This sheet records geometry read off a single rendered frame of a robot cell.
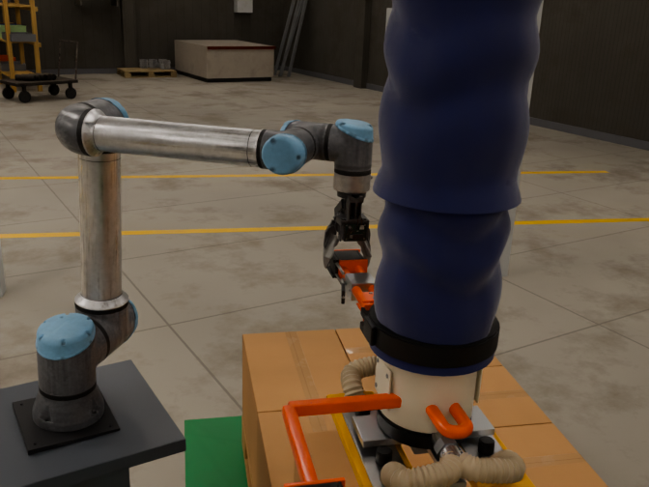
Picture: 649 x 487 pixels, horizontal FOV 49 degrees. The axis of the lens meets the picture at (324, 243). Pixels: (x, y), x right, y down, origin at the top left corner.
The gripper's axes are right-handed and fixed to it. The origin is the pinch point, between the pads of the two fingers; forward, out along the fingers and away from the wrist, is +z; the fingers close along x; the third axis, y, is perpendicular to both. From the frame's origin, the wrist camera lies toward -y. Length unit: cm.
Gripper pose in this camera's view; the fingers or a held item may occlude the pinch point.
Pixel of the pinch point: (346, 263)
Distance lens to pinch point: 181.9
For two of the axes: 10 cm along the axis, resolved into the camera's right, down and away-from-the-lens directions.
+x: 9.8, -0.3, 1.9
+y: 1.9, 3.3, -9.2
